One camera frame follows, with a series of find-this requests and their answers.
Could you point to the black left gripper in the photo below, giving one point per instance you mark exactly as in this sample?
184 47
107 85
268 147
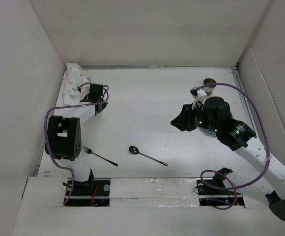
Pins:
103 106

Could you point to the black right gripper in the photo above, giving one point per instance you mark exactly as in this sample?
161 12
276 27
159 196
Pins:
183 121

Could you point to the animal print cloth placemat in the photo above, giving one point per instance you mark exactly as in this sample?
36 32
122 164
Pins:
76 85

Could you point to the black fork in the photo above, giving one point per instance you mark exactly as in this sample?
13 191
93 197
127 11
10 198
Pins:
89 151

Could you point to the black slotted spoon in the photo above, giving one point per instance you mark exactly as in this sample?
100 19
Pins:
135 150

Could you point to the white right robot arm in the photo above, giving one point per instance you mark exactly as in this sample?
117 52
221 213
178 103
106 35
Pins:
214 115

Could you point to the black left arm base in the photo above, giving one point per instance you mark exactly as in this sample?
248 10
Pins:
95 192

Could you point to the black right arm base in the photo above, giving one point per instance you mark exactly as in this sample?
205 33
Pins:
217 198

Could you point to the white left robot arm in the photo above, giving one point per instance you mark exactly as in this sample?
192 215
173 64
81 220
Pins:
63 135

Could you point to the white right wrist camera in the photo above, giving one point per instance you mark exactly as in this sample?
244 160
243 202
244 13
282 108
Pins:
198 94

